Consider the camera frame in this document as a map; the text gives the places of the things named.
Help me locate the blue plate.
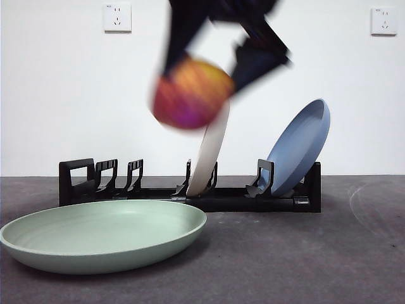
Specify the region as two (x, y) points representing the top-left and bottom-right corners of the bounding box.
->
(265, 98), (332, 197)

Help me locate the cream plate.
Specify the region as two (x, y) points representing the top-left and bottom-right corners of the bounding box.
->
(185, 101), (230, 197)

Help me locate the red yellow apple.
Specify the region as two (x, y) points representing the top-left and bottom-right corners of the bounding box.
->
(151, 55), (237, 130)

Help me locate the white wall socket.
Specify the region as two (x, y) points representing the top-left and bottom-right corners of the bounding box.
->
(103, 2), (132, 34)
(370, 7), (398, 36)

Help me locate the black plate rack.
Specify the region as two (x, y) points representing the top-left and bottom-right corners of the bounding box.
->
(58, 158), (322, 213)

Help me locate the green plate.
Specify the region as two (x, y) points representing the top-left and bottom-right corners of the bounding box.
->
(0, 199), (208, 275)

